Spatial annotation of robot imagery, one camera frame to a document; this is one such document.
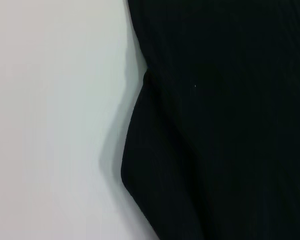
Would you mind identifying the black shirt with FREE print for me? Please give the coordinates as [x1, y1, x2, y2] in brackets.
[120, 0, 300, 240]

